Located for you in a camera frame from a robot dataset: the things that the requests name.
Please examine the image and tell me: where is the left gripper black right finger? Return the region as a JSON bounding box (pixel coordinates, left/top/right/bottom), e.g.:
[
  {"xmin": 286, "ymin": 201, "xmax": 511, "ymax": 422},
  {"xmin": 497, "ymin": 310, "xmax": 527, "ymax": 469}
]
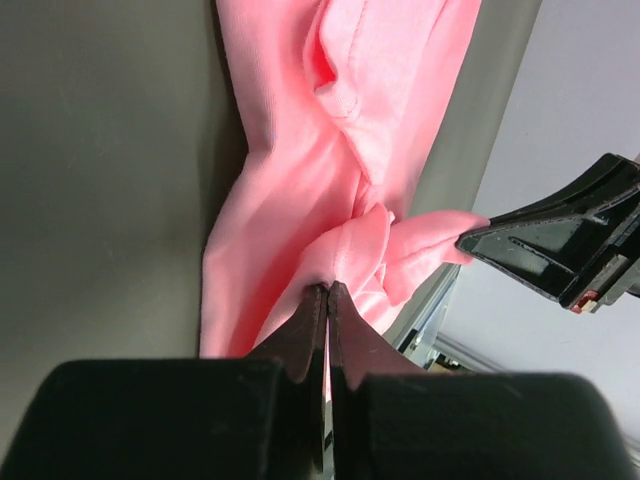
[{"xmin": 327, "ymin": 283, "xmax": 636, "ymax": 479}]

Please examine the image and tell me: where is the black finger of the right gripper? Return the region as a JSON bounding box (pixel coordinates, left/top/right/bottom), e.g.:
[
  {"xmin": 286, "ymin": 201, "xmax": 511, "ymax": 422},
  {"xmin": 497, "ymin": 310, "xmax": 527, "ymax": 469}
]
[
  {"xmin": 490, "ymin": 153, "xmax": 639, "ymax": 230},
  {"xmin": 456, "ymin": 216, "xmax": 625, "ymax": 313}
]

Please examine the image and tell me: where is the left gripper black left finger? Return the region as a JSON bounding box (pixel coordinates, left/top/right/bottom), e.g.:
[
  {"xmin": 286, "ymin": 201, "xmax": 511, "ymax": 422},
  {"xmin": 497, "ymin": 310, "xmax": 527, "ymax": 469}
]
[{"xmin": 4, "ymin": 286, "xmax": 328, "ymax": 479}]

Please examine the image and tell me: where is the pink t shirt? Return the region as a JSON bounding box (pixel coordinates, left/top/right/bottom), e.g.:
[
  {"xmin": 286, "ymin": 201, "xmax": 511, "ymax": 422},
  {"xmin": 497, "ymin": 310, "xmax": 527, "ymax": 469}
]
[{"xmin": 199, "ymin": 1, "xmax": 486, "ymax": 358}]

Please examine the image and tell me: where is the aluminium frame rail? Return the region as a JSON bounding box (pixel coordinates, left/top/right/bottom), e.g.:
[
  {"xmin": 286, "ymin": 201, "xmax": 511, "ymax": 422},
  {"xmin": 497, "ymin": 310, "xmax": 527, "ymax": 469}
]
[{"xmin": 389, "ymin": 264, "xmax": 501, "ymax": 374}]

